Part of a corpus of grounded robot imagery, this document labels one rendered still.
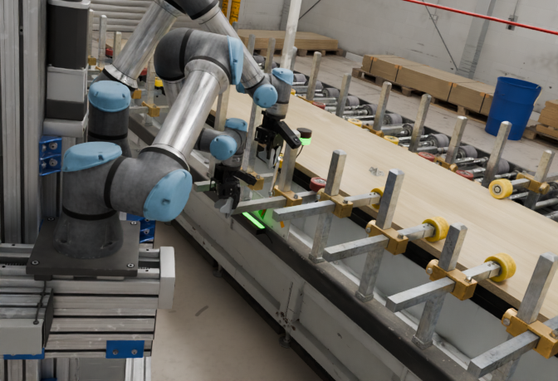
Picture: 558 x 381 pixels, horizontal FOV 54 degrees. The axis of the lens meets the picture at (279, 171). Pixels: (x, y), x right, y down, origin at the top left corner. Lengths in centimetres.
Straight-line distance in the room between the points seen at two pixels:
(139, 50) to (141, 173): 69
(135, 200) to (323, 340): 153
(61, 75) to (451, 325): 140
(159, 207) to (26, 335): 37
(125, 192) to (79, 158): 12
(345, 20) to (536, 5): 368
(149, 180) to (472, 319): 116
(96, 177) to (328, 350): 158
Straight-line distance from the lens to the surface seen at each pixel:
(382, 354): 193
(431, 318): 171
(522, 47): 930
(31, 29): 131
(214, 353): 263
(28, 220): 146
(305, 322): 258
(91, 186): 119
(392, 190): 170
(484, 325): 188
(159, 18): 176
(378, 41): 1070
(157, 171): 115
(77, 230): 125
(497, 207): 242
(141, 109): 307
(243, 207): 197
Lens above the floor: 171
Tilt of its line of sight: 22 degrees down
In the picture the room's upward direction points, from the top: 10 degrees clockwise
